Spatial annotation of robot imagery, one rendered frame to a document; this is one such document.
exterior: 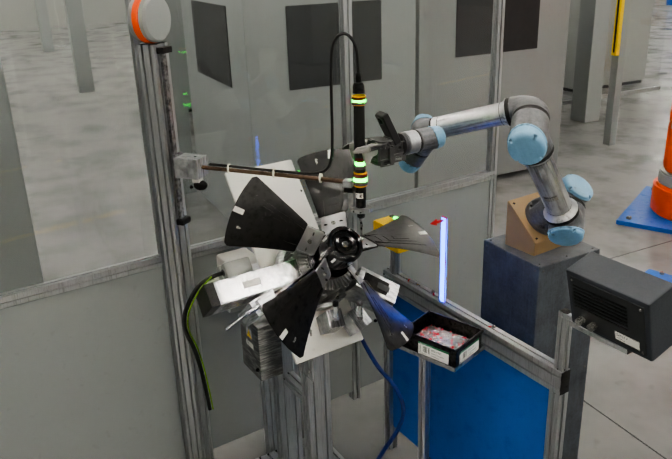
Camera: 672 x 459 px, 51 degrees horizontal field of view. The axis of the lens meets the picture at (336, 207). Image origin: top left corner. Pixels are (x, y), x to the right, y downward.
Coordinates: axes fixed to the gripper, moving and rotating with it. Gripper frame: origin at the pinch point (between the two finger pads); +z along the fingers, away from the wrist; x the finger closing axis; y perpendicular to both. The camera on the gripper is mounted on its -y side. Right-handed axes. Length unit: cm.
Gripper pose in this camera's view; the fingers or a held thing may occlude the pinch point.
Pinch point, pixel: (350, 147)
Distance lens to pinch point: 215.2
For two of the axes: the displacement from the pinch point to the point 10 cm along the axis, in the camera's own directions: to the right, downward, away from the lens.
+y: 0.3, 9.4, 3.5
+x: -5.4, -2.8, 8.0
